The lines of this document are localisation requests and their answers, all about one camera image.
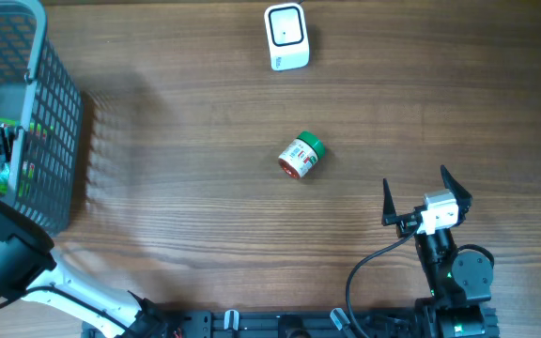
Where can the grey mesh shopping basket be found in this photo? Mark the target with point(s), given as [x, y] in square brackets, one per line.
[35, 87]

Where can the green candy bag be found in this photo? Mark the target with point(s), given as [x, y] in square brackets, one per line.
[28, 170]

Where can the green lid jar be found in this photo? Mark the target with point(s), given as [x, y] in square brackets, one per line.
[302, 155]

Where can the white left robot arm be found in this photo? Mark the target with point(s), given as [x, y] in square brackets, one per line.
[31, 269]

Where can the white barcode scanner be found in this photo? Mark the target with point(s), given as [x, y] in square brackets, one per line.
[287, 36]

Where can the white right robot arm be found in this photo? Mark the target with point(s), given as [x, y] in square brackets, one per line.
[459, 277]

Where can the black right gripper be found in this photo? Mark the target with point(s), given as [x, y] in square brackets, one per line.
[407, 222]

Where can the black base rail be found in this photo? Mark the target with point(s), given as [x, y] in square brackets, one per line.
[391, 322]

